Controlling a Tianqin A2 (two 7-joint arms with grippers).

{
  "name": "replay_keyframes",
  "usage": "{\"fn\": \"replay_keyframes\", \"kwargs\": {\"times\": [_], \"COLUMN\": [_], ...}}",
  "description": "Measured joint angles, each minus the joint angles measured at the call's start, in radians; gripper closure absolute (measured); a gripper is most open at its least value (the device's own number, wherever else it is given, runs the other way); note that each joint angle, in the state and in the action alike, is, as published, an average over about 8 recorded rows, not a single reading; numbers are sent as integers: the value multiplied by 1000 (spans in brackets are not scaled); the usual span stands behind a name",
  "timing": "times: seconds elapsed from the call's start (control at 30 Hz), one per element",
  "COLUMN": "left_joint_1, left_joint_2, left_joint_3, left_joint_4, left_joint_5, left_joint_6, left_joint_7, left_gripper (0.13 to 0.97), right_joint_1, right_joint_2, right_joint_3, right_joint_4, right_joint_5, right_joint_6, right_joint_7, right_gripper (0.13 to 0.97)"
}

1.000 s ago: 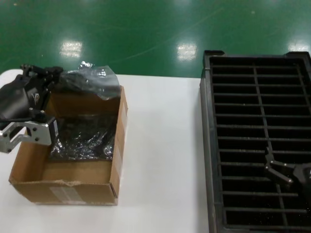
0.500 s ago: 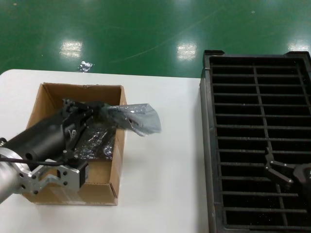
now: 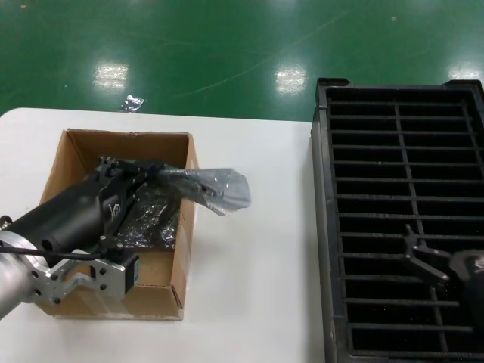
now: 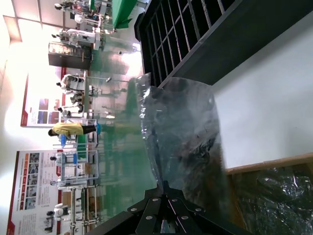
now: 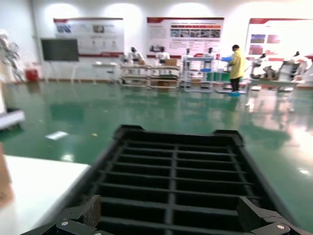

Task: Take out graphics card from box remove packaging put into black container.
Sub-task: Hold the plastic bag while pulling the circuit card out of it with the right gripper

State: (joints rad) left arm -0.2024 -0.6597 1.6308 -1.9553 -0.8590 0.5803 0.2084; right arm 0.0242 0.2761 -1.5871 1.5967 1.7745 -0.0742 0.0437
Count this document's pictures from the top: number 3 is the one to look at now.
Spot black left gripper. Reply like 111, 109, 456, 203
7, 154, 168, 262

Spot black slotted plastic container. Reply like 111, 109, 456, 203
309, 77, 484, 363

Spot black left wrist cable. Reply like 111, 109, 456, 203
0, 245, 110, 262

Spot brown cardboard box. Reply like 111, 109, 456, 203
14, 128, 200, 321

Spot anti-static bags in box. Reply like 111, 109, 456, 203
120, 191, 181, 250

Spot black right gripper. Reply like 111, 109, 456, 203
403, 223, 484, 326

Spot crumpled foil scrap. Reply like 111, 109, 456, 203
119, 95, 147, 113

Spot grey antistatic bag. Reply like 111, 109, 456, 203
157, 166, 253, 217

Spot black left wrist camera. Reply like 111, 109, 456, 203
123, 253, 141, 294

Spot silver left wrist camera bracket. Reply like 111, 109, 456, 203
32, 247, 128, 306

